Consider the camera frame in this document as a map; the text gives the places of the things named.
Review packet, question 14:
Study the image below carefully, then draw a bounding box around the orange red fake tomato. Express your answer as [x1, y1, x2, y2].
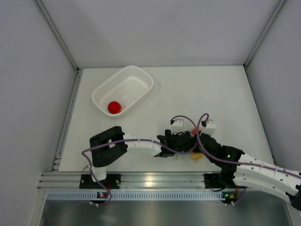
[190, 128, 203, 136]

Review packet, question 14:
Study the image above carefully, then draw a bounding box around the orange fake food piece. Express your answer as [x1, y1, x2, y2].
[190, 153, 203, 161]

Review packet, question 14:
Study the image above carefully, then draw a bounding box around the clear zip top bag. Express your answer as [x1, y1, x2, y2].
[173, 128, 204, 163]

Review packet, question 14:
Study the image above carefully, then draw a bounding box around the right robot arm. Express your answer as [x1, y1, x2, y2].
[198, 133, 301, 211]

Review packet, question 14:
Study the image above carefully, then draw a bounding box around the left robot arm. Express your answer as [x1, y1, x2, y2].
[89, 126, 198, 188]

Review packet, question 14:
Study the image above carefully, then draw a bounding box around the white perforated plastic basket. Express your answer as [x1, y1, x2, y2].
[91, 65, 154, 118]

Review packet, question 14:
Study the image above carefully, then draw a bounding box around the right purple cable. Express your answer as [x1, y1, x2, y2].
[197, 113, 301, 177]

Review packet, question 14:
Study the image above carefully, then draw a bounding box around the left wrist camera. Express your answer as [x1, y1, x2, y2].
[170, 119, 184, 135]

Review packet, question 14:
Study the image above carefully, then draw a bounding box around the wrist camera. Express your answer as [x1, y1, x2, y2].
[201, 119, 216, 136]
[170, 119, 184, 135]

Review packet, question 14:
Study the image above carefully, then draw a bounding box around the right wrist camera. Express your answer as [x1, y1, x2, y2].
[201, 119, 216, 136]

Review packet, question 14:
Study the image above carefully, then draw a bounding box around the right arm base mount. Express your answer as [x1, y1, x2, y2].
[204, 173, 236, 189]

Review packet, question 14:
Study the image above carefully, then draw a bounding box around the aluminium mounting rail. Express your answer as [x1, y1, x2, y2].
[37, 150, 294, 190]

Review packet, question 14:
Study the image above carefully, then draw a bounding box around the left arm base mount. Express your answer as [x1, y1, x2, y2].
[79, 174, 121, 189]

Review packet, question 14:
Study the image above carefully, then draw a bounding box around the slotted cable duct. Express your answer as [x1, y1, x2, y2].
[47, 191, 237, 201]

